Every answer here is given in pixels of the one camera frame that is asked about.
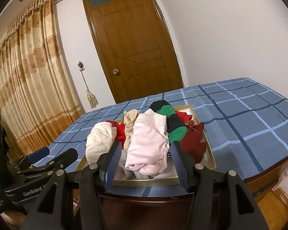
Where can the small red patterned underwear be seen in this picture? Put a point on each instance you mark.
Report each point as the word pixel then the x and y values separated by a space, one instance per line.
pixel 184 118

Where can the plain dark red underwear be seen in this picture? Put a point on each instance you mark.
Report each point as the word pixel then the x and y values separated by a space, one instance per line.
pixel 193 143

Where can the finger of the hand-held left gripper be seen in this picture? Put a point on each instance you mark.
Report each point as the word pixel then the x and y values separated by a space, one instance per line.
pixel 67 155
pixel 40 152

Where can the bright red underwear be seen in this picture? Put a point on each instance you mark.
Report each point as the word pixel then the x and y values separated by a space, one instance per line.
pixel 118 131

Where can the blue checked tablecloth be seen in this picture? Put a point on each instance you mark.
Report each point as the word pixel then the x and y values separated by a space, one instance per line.
pixel 242 115

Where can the pale pink underwear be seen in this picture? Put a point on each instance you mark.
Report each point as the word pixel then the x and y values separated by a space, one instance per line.
pixel 148 143

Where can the dark wooden desk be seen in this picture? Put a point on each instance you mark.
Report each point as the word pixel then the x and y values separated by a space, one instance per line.
pixel 259 182

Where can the cream dotted underwear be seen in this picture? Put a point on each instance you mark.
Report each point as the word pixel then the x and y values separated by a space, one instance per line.
pixel 98 141

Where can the brass door knob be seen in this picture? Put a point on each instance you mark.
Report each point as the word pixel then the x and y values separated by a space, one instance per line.
pixel 115 71

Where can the pink hanging cloth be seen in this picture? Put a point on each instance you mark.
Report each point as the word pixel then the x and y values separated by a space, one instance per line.
pixel 286 172

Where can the green and navy underwear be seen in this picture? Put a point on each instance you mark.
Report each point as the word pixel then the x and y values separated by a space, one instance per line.
pixel 176 124

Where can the beige underwear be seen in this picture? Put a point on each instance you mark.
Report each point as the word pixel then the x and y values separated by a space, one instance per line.
pixel 130 124

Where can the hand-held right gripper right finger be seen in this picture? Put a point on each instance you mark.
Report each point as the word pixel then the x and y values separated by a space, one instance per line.
pixel 180 167

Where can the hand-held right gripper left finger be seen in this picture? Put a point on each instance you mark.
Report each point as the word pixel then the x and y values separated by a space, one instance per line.
pixel 112 165

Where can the brown wooden door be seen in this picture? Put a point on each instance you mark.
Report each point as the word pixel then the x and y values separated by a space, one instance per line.
pixel 132 48

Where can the beige patterned curtain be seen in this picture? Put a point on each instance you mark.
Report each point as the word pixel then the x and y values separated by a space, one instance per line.
pixel 28 88

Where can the white wooden tray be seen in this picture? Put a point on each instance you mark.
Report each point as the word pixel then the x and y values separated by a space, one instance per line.
pixel 206 153

